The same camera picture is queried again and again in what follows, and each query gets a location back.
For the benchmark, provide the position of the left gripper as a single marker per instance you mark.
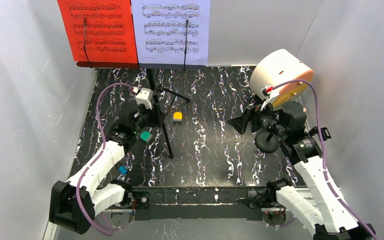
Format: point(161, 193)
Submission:
point(157, 112)

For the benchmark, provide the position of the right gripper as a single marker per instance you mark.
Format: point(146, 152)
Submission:
point(252, 120)

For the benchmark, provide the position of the black music stand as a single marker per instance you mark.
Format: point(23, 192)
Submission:
point(160, 109)

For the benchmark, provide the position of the tall black mic stand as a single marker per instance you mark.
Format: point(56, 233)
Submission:
point(266, 141)

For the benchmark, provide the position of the red sheet music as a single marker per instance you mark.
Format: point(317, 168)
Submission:
point(100, 31)

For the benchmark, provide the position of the white sheet music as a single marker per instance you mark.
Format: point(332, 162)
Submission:
point(171, 32)

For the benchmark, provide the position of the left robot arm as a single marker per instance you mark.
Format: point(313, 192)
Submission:
point(75, 203)

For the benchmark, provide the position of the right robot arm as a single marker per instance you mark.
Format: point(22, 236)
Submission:
point(329, 217)

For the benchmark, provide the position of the green small block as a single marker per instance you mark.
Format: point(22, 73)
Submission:
point(146, 136)

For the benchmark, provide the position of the orange small block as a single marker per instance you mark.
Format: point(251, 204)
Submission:
point(177, 117)

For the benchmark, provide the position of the white round drum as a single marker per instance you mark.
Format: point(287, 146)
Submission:
point(278, 67)

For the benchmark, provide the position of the blue small block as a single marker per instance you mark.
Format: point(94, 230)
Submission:
point(123, 170)

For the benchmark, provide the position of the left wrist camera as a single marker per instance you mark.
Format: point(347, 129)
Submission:
point(144, 96)

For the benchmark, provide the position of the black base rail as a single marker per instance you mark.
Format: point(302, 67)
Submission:
point(246, 202)

